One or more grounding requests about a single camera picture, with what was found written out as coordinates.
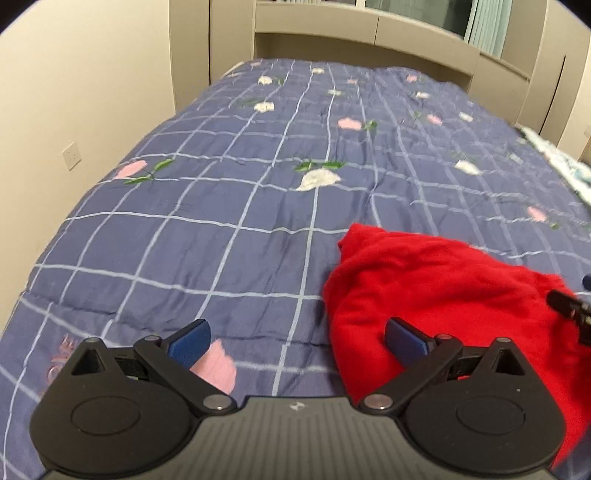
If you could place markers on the beige headboard shelf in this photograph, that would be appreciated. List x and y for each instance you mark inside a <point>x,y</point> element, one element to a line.
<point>323,32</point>

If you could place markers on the white wall socket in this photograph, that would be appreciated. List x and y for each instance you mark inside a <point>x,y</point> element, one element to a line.
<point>71,155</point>

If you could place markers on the light blue curtain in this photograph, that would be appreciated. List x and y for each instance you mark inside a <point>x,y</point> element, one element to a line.
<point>489,25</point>

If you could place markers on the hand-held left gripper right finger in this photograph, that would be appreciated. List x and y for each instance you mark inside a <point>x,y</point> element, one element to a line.
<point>406,342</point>

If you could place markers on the white patterned cloth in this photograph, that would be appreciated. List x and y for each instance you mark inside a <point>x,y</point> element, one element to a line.
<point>563,157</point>

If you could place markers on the window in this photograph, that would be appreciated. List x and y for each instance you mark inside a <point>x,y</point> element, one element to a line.
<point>415,11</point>

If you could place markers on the red pants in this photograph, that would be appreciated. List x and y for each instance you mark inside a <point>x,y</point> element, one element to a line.
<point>452,286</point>

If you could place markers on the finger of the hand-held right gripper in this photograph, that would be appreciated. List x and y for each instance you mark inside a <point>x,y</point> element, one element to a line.
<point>570,307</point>

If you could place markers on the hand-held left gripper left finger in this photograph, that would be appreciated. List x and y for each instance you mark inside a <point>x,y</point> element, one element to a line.
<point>189,344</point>

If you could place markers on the blue checked floral blanket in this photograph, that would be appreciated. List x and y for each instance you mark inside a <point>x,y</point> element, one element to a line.
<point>231,207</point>

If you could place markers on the beige cabinet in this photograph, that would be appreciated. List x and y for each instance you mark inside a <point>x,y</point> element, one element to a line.
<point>554,69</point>

